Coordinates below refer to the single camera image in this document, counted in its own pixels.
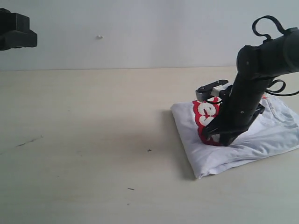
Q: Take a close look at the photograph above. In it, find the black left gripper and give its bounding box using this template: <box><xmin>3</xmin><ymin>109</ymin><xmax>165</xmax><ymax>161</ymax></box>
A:
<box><xmin>0</xmin><ymin>8</ymin><xmax>37</xmax><ymax>51</ymax></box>

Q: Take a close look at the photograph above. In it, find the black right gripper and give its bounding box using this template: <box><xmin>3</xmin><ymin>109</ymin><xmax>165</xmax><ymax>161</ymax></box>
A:
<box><xmin>202</xmin><ymin>81</ymin><xmax>269</xmax><ymax>147</ymax></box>

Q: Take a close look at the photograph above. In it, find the white t-shirt red Chinese patch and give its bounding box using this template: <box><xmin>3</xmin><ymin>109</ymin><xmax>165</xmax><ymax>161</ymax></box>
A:
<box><xmin>171</xmin><ymin>95</ymin><xmax>299</xmax><ymax>179</ymax></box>

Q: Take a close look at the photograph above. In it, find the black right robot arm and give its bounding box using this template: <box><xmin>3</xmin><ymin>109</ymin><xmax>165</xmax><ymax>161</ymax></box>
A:
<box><xmin>196</xmin><ymin>28</ymin><xmax>299</xmax><ymax>146</ymax></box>

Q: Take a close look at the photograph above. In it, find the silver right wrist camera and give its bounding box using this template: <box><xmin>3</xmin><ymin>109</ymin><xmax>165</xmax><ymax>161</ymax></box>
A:
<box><xmin>195</xmin><ymin>79</ymin><xmax>230</xmax><ymax>101</ymax></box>

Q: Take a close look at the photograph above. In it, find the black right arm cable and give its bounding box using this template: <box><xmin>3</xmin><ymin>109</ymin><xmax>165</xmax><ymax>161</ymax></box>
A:
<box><xmin>205</xmin><ymin>15</ymin><xmax>299</xmax><ymax>105</ymax></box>

